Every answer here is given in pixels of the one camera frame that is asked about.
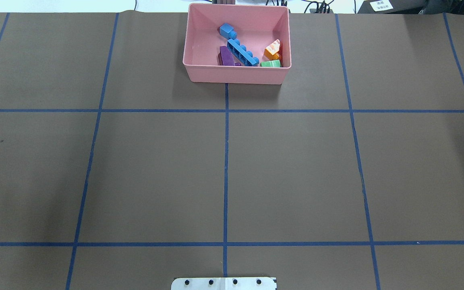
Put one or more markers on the purple slope block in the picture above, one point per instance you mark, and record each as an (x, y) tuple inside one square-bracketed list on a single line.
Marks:
[(226, 57)]

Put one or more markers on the long blue four-stud block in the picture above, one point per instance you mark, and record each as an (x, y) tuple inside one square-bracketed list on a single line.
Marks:
[(242, 54)]

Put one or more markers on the green block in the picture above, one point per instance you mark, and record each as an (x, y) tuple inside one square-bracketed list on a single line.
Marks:
[(271, 64)]

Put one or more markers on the orange slope block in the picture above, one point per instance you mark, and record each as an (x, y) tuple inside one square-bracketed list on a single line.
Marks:
[(273, 51)]

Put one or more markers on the small blue block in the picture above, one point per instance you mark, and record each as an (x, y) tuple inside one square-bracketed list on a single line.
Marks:
[(227, 31)]

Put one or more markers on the pink plastic box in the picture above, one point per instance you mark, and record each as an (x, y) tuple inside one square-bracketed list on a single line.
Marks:
[(256, 28)]

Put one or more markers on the white paper label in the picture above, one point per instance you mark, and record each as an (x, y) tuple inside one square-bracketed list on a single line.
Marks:
[(381, 5)]

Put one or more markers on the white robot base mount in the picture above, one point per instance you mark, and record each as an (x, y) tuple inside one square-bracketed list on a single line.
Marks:
[(225, 283)]

